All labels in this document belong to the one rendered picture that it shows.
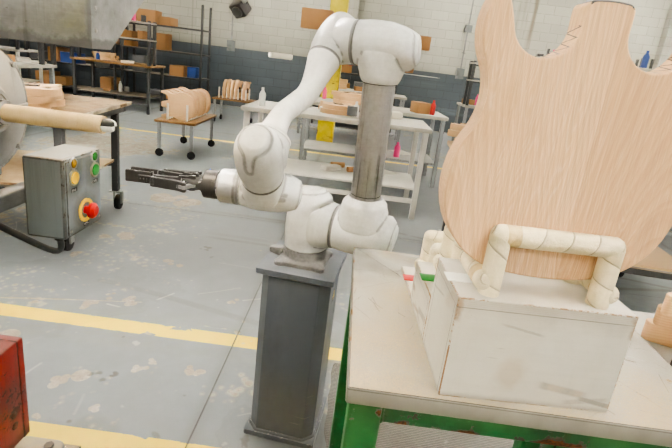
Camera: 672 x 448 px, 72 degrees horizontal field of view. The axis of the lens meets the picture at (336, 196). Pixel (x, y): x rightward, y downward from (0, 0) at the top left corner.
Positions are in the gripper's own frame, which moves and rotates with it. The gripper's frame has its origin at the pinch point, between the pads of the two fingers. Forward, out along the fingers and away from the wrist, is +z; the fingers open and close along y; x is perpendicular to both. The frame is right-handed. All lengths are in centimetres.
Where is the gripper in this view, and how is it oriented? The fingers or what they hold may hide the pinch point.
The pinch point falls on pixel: (141, 174)
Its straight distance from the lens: 130.1
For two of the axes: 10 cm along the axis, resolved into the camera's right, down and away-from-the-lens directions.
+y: 0.5, -2.7, 9.6
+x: 1.2, -9.5, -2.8
